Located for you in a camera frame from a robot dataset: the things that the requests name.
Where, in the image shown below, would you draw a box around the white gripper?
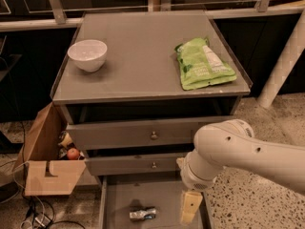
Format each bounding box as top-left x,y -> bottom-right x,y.
176,150 -> 224,225

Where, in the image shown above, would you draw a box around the silver redbull can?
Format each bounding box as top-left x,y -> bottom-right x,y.
129,207 -> 157,221

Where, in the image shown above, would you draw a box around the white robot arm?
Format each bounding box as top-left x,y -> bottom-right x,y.
176,119 -> 305,225

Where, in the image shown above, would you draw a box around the grey middle drawer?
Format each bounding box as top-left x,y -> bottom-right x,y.
85,151 -> 188,177

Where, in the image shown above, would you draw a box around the grey drawer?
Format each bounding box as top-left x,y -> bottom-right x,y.
85,151 -> 188,177
67,116 -> 230,150
99,174 -> 212,229

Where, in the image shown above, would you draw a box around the grey top drawer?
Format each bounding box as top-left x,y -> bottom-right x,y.
67,116 -> 230,150

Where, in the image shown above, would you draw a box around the grey bottom drawer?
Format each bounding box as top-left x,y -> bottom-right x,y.
99,174 -> 212,229

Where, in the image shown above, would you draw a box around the grey drawer cabinet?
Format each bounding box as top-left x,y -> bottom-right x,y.
50,10 -> 254,229

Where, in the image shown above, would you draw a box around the red apple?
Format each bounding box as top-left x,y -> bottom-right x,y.
67,148 -> 80,160

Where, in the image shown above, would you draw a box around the green snack bag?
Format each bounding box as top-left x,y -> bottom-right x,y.
174,37 -> 237,91

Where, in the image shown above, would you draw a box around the packaged item in box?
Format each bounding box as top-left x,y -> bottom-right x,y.
58,131 -> 74,149

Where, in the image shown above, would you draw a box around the brown cardboard box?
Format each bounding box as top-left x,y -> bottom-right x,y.
14,103 -> 85,197

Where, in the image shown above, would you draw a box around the white ceramic bowl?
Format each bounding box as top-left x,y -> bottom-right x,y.
68,39 -> 108,72

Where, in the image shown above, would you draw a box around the metal window railing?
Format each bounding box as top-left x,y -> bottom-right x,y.
0,0 -> 304,32

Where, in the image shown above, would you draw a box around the cables on floor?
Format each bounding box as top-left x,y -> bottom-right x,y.
0,157 -> 88,229

